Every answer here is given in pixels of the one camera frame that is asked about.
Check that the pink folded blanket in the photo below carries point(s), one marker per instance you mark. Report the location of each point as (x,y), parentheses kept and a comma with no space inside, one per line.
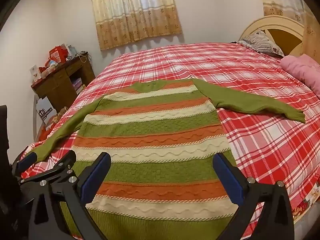
(303,68)

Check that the dark brown wooden desk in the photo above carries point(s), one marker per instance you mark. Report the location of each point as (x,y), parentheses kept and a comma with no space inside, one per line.
(58,85)

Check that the red white plaid bedsheet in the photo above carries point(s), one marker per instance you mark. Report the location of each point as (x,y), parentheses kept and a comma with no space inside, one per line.
(267,147)

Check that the white box with black logo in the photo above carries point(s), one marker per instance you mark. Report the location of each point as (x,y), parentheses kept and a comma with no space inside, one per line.
(45,110)

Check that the white card with orange print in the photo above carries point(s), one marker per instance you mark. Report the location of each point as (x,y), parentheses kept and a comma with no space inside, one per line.
(35,73)

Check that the beige curtain at headboard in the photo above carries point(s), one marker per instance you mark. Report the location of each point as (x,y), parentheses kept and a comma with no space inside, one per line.
(300,12)

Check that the striped grey pillow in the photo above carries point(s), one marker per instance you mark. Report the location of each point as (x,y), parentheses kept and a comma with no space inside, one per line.
(259,42)

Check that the red bag beside bed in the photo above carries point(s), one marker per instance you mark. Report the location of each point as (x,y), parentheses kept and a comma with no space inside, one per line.
(45,131)

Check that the beige patterned window curtain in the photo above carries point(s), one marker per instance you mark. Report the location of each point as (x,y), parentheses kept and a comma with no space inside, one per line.
(120,22)

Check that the green orange cream striped sweater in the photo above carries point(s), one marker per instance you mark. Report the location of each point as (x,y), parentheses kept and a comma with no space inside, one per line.
(161,136)

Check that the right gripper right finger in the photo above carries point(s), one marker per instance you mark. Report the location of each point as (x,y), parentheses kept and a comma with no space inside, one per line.
(275,220)

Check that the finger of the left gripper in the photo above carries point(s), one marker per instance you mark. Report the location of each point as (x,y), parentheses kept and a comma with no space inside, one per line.
(60,173)
(21,165)

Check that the red gift box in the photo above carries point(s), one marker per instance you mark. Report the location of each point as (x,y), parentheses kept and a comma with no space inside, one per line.
(58,54)

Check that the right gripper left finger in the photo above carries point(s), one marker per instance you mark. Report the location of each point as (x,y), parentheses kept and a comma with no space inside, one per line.
(48,219)

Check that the cream wooden headboard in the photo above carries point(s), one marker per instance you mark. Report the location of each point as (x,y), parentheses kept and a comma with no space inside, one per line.
(283,31)

